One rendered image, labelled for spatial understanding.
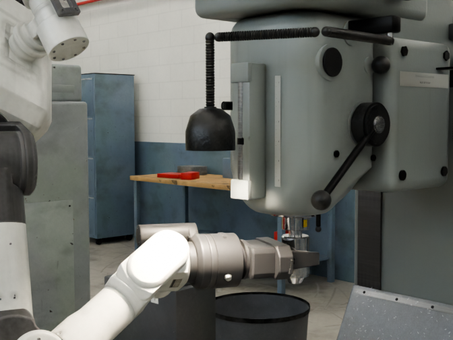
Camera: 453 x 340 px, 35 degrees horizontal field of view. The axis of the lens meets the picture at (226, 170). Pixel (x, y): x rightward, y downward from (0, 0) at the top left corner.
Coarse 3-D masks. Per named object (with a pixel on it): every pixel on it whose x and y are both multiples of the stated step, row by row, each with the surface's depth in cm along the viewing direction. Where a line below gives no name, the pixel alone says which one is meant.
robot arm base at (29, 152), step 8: (0, 128) 103; (8, 128) 104; (16, 128) 104; (24, 128) 102; (24, 136) 99; (32, 136) 100; (24, 144) 99; (32, 144) 99; (24, 152) 98; (32, 152) 98; (24, 160) 98; (32, 160) 98; (24, 168) 98; (32, 168) 98; (24, 176) 98; (32, 176) 99; (24, 184) 99; (32, 184) 99; (24, 192) 100
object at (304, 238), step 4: (284, 236) 119; (288, 236) 119; (292, 236) 119; (296, 236) 119; (300, 236) 119; (304, 236) 119; (308, 236) 119; (284, 240) 118; (288, 240) 118; (292, 240) 118; (296, 240) 117; (300, 240) 117; (304, 240) 118; (308, 240) 119
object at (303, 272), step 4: (288, 244) 118; (292, 244) 118; (296, 244) 117; (300, 244) 118; (304, 244) 118; (308, 244) 119; (292, 248) 118; (296, 248) 117; (300, 248) 118; (304, 248) 118; (308, 248) 119; (300, 268) 118; (304, 268) 118; (308, 268) 119; (296, 272) 118; (300, 272) 118; (304, 272) 118; (308, 272) 119; (292, 276) 118; (296, 276) 118; (300, 276) 118; (304, 276) 118; (308, 276) 119
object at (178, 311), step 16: (192, 288) 144; (160, 304) 143; (176, 304) 140; (192, 304) 144; (208, 304) 148; (144, 320) 146; (160, 320) 143; (176, 320) 141; (192, 320) 144; (208, 320) 148; (128, 336) 150; (144, 336) 147; (160, 336) 144; (176, 336) 141; (192, 336) 144; (208, 336) 148
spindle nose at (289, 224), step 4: (284, 220) 118; (288, 220) 118; (292, 220) 117; (296, 220) 117; (300, 220) 117; (308, 220) 118; (284, 224) 118; (288, 224) 118; (292, 224) 117; (296, 224) 117; (300, 224) 117; (308, 224) 118; (284, 228) 118; (288, 228) 118; (292, 228) 117; (296, 228) 117; (300, 228) 117; (304, 228) 118; (308, 228) 118
